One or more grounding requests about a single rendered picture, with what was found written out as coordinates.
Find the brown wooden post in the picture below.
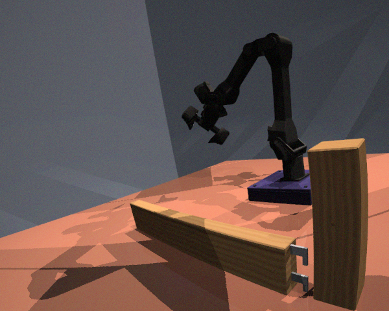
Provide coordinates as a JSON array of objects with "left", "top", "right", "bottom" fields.
[{"left": 307, "top": 138, "right": 368, "bottom": 311}]

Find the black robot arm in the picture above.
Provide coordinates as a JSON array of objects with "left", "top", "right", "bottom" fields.
[{"left": 194, "top": 33, "right": 309, "bottom": 181}]

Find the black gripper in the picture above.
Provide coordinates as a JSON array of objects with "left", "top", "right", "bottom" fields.
[{"left": 182, "top": 106, "right": 230, "bottom": 144}]

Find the wooden side rail with steel hooks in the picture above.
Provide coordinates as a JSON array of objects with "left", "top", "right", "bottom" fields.
[{"left": 130, "top": 200, "right": 309, "bottom": 295}]

